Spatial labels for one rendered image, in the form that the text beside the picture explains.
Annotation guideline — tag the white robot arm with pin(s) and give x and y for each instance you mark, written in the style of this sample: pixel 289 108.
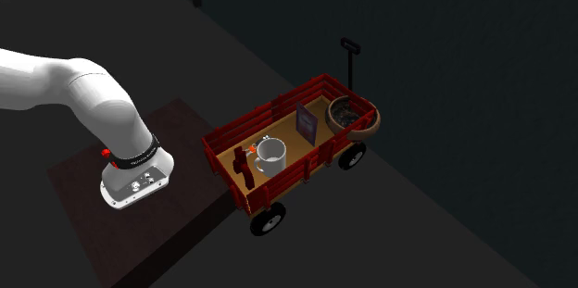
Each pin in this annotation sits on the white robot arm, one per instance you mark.
pixel 90 97

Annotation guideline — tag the red toy wagon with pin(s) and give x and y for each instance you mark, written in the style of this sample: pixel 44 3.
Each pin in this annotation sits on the red toy wagon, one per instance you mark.
pixel 289 131

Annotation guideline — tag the purple book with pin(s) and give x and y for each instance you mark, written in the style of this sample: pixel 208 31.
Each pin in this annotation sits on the purple book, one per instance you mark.
pixel 307 123

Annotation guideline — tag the small orange and silver object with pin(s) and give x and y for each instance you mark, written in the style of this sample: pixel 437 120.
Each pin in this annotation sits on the small orange and silver object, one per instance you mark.
pixel 258 143

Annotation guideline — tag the white mug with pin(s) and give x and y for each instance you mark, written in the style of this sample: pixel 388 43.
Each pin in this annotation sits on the white mug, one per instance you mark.
pixel 273 158

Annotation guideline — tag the brown bowl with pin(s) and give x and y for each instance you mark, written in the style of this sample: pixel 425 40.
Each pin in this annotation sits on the brown bowl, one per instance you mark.
pixel 350 117

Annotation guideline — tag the dark red cross-shaped figure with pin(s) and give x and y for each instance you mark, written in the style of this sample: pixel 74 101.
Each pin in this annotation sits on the dark red cross-shaped figure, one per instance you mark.
pixel 242 167

